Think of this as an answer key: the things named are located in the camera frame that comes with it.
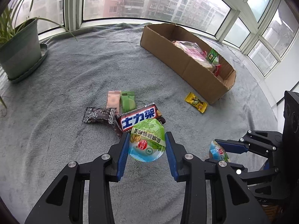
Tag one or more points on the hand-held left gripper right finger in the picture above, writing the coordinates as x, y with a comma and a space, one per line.
170, 154

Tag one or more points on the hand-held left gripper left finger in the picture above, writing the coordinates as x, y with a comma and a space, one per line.
122, 154

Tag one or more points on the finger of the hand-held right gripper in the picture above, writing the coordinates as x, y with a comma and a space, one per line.
257, 172
233, 147

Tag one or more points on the blue-lidded jelly cup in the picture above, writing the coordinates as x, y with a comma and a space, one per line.
217, 152

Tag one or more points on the green-lidded jelly cup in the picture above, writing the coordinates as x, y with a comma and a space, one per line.
147, 142

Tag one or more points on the brown chocolate bar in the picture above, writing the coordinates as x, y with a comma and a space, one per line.
137, 120

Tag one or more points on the black patterned snack packet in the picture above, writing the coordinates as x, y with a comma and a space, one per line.
99, 116

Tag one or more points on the green snack packet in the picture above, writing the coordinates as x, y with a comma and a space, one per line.
127, 102

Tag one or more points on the pink snack packet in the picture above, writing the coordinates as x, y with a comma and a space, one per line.
113, 100

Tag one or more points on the yellow candy packet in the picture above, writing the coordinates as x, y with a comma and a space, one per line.
195, 101

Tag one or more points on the red candy packet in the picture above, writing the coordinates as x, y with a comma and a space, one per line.
217, 69

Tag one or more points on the small green candy packet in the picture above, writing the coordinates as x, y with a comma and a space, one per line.
212, 56

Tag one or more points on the packed bread slice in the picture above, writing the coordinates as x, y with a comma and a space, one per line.
193, 51

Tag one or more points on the brown cardboard box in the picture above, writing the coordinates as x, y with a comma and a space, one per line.
168, 49

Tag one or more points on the green pot saucer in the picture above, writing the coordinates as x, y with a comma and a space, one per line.
43, 53

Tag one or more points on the green plant pot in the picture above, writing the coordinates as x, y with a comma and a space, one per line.
21, 51

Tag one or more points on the spider plant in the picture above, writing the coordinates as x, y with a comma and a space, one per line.
7, 25

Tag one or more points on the white window frame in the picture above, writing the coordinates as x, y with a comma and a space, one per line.
73, 4

